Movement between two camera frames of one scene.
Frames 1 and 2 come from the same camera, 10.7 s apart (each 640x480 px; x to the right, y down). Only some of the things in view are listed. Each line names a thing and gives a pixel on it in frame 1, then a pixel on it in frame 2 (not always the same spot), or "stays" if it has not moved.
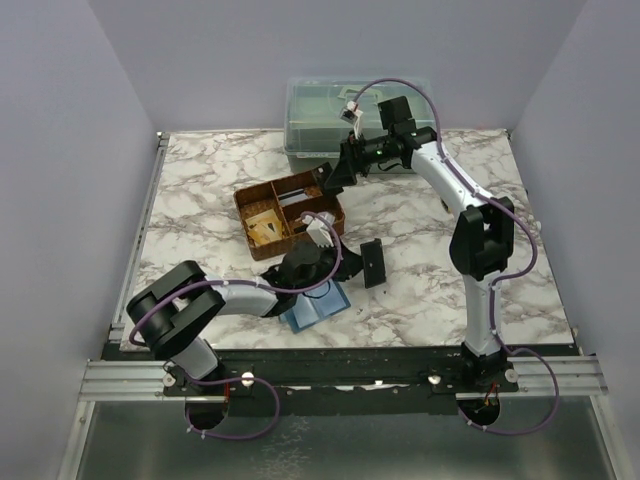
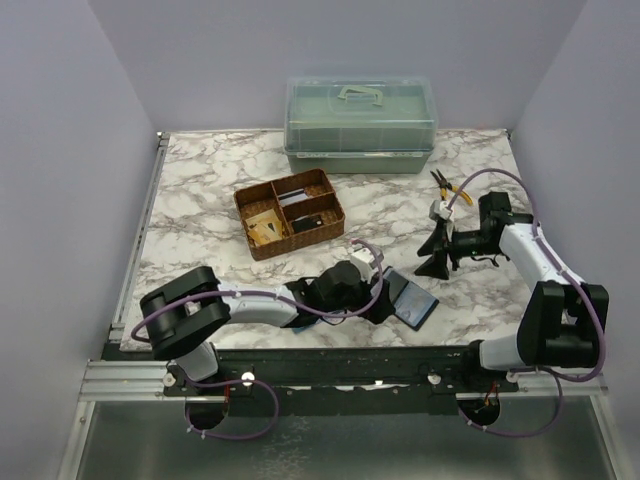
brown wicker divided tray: x=274 y=214 stays
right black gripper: x=349 y=155 -> x=435 y=266
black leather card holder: x=373 y=263 -> x=412 y=305
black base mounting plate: x=403 y=383 stays
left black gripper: x=351 y=264 -> x=380 y=310
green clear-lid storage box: x=314 y=134 stays
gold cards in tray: x=264 y=227 stays
